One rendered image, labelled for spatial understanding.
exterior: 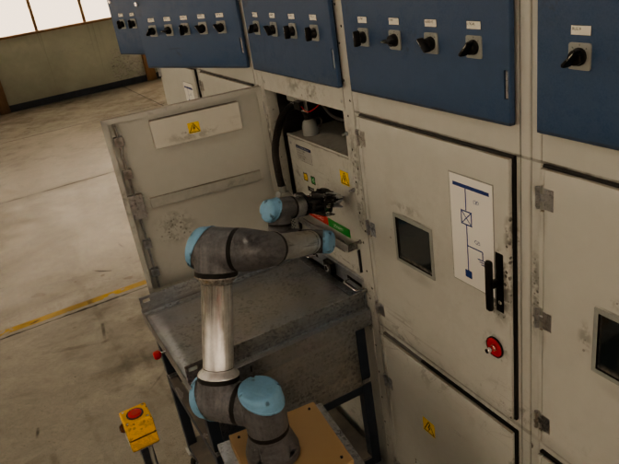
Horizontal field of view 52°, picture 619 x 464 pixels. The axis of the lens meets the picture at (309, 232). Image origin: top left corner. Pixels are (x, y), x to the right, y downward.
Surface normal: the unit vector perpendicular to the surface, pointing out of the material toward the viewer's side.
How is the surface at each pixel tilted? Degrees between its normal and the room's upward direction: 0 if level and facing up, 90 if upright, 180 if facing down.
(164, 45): 90
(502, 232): 90
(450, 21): 90
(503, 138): 90
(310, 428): 1
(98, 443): 0
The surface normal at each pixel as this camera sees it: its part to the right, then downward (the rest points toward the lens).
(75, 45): 0.48, 0.30
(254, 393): -0.01, -0.88
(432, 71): -0.87, 0.32
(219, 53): -0.62, 0.41
